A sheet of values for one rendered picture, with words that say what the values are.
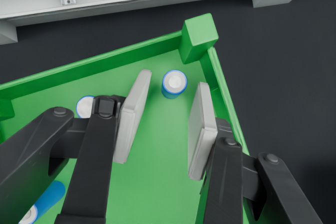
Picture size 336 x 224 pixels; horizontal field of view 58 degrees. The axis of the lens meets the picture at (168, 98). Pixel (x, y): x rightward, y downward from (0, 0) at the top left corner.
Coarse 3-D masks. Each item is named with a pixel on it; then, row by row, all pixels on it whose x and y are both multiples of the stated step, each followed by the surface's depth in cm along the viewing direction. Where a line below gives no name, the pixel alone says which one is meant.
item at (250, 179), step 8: (216, 120) 17; (224, 120) 17; (224, 128) 16; (216, 136) 15; (224, 136) 15; (232, 136) 16; (208, 160) 15; (248, 160) 14; (208, 168) 14; (248, 168) 13; (248, 176) 13; (256, 176) 13; (248, 184) 13; (256, 184) 13; (248, 192) 13; (256, 192) 13; (264, 192) 13; (256, 200) 13; (264, 200) 13
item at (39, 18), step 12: (144, 0) 73; (156, 0) 74; (168, 0) 75; (180, 0) 76; (192, 0) 78; (48, 12) 72; (60, 12) 72; (72, 12) 73; (84, 12) 74; (96, 12) 75; (108, 12) 77; (12, 24) 75; (24, 24) 76
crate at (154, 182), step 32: (192, 32) 21; (96, 64) 24; (128, 64) 28; (160, 64) 28; (192, 64) 28; (0, 96) 25; (32, 96) 28; (64, 96) 28; (160, 96) 28; (192, 96) 28; (224, 96) 23; (0, 128) 27; (160, 128) 28; (128, 160) 28; (160, 160) 28; (128, 192) 27; (160, 192) 28; (192, 192) 28
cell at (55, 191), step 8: (56, 184) 26; (48, 192) 24; (56, 192) 25; (64, 192) 27; (40, 200) 22; (48, 200) 23; (56, 200) 25; (32, 208) 21; (40, 208) 22; (48, 208) 23; (24, 216) 21; (32, 216) 21
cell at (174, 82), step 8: (168, 72) 22; (176, 72) 22; (168, 80) 22; (176, 80) 22; (184, 80) 22; (168, 88) 22; (176, 88) 22; (184, 88) 22; (168, 96) 25; (176, 96) 26
